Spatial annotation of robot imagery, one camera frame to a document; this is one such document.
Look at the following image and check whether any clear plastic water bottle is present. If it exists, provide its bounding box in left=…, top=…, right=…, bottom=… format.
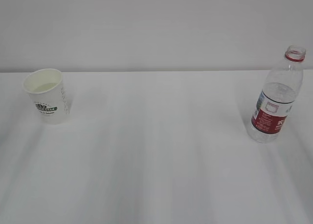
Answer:
left=247, top=45, right=306, bottom=143

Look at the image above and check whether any white paper cup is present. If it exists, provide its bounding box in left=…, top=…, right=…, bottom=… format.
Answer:
left=23, top=68, right=69, bottom=124

